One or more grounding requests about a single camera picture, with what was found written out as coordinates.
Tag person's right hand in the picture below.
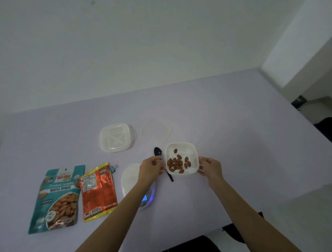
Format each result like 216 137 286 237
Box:
197 156 225 189

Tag black object on floor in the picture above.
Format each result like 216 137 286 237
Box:
291 95 308 111

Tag white kitchen scale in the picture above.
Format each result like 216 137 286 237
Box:
121 163 156 208

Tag teal roasted almonds bag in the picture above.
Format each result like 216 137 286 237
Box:
28 165 86 235

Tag person's right forearm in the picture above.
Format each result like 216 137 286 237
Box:
209 178 303 252

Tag person's left hand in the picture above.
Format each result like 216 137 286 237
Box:
137 155 166 188

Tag white square plastic container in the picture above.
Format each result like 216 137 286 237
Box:
162 142 200 175
99 123 136 153

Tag person's black clothing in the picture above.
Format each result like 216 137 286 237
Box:
160 211 264 252

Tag black plastic spoon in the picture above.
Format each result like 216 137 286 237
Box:
154 147 175 182

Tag orange salted almonds bag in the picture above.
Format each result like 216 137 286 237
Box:
79 162 118 223

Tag almonds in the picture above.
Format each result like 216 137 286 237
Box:
167 148 192 174

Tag large dark object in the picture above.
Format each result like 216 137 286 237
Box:
313 117 332 143

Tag person's left forearm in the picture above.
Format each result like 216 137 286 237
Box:
75 180 152 252

